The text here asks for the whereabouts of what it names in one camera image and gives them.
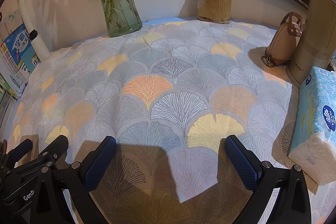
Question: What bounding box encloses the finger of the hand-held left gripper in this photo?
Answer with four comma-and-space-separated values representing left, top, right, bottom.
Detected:
16, 135, 69, 170
5, 139, 33, 163

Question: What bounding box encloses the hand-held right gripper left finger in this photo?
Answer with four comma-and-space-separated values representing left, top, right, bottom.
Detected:
29, 135, 117, 224

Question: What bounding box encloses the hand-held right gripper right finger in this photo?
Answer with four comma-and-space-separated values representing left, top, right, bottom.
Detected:
224, 135, 313, 224

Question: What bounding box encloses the row of green books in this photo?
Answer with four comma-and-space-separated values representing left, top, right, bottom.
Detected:
0, 74, 19, 135

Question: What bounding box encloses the light blue booklet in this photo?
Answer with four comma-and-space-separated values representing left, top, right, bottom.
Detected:
21, 49, 42, 73

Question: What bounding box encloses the blue white tissue pack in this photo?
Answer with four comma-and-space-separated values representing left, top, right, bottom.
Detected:
288, 66, 336, 186

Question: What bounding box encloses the fan pattern tablecloth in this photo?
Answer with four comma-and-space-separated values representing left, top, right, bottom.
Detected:
5, 15, 336, 224

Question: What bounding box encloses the white lamp pole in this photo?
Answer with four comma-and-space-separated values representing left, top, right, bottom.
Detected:
14, 0, 50, 59

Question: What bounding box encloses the blue cover workbook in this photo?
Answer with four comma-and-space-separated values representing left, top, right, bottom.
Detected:
3, 23, 36, 85

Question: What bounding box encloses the white green book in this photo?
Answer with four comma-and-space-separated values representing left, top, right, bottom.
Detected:
0, 7, 29, 98

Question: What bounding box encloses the brown leather pouch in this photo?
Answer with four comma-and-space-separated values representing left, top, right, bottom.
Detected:
261, 11, 305, 67

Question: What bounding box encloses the beige thermos bottle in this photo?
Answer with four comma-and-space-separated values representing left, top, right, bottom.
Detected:
286, 0, 336, 85

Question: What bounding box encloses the wooden pen holder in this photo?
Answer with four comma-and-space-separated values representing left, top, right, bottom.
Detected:
196, 0, 233, 24

